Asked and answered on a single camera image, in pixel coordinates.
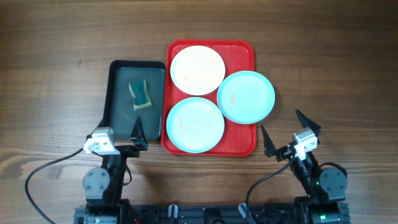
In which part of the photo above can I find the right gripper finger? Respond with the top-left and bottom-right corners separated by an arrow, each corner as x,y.
295,109 -> 322,136
261,125 -> 276,157

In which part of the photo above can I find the white round plate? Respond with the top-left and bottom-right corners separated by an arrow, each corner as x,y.
170,45 -> 226,96

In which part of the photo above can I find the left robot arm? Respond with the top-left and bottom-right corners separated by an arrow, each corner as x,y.
73,117 -> 148,224

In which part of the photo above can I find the red plastic tray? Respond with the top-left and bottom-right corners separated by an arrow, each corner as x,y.
160,39 -> 257,157

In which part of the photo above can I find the black rectangular tray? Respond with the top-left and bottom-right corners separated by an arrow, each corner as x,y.
99,60 -> 166,140

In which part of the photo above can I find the green and yellow sponge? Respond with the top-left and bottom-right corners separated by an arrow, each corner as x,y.
129,79 -> 152,110

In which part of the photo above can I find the light blue plate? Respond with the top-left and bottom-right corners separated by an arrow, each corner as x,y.
216,70 -> 275,124
166,97 -> 225,154

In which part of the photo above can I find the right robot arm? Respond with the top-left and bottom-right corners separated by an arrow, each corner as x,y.
261,110 -> 350,223

